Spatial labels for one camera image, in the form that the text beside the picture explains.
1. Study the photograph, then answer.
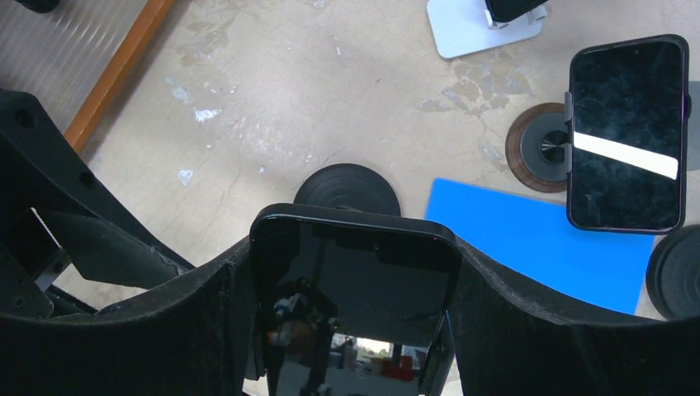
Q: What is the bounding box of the black smartphone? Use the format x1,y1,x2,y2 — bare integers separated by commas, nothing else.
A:
249,204,461,395

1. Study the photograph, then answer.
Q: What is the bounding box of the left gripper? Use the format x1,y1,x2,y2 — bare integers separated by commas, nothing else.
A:
1,90,194,319

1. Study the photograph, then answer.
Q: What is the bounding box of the black round-base phone stand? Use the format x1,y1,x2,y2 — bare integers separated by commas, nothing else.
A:
293,163,401,217

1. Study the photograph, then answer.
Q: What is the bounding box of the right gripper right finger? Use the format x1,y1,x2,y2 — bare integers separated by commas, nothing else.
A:
448,241,699,395

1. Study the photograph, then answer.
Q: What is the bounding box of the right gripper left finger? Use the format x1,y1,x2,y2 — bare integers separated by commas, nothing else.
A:
1,239,257,395

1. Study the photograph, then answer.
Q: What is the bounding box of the black phone on wooden stand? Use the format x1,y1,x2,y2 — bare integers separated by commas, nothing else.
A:
565,34,692,235

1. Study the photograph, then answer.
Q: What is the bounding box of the orange wooden rack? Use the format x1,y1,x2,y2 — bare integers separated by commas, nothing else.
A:
0,0,177,154

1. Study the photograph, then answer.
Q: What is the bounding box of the black phone on white stand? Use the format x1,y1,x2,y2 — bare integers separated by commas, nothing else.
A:
485,0,546,23

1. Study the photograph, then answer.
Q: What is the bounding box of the white phone stand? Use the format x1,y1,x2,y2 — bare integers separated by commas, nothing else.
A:
426,0,548,59

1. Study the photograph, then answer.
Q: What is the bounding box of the tall black phone stand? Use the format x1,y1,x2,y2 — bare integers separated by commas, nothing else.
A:
646,224,699,320

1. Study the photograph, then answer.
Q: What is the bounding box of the blue mat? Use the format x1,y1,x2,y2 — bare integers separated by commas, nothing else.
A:
425,179,654,314

